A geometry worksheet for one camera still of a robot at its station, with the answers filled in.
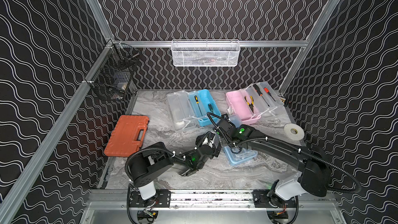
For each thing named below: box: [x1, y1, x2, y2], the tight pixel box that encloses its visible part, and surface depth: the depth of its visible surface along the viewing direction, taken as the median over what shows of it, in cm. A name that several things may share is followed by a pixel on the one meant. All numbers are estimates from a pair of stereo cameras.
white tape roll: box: [283, 123, 305, 141], surface depth 100 cm
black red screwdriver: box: [252, 84, 270, 108], surface depth 105 cm
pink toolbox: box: [225, 81, 286, 125], surface depth 105 cm
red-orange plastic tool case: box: [103, 115, 150, 158], surface depth 94 cm
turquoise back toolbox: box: [166, 89, 222, 133], surface depth 105 cm
